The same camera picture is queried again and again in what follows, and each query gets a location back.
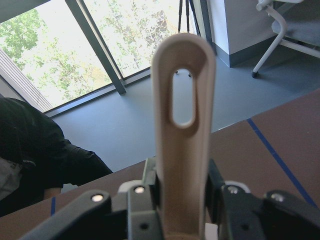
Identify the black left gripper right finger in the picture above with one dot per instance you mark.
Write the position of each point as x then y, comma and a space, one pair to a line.
236, 212

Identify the beige plastic dustpan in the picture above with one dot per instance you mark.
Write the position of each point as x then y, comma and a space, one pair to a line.
182, 150

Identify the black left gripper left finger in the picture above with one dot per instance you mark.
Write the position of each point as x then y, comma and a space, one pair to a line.
143, 222

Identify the seated person black clothes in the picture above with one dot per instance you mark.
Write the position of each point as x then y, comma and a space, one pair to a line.
36, 160

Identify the white office chair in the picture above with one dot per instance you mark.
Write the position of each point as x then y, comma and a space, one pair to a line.
296, 25

